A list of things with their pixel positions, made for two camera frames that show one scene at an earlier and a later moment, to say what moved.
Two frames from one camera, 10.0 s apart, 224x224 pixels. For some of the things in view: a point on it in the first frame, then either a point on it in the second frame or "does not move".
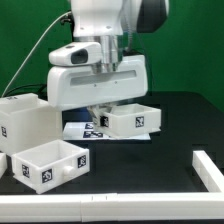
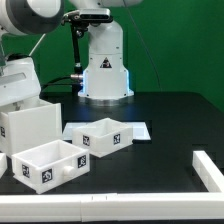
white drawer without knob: x=130 y=119 to x=104 y=136
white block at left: x=3 y=164 does not move
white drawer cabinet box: x=27 y=121 does not move
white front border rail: x=112 y=207 does not move
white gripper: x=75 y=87 to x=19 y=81
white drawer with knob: x=50 y=164 does not move
